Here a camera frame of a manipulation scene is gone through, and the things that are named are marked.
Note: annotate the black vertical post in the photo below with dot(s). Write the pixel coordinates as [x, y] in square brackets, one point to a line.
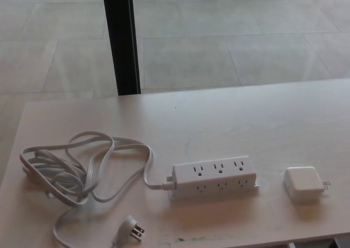
[123, 40]

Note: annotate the white square charger adapter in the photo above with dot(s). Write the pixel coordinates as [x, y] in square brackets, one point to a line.
[302, 183]

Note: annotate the white power strip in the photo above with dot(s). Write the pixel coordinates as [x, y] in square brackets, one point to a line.
[213, 177]

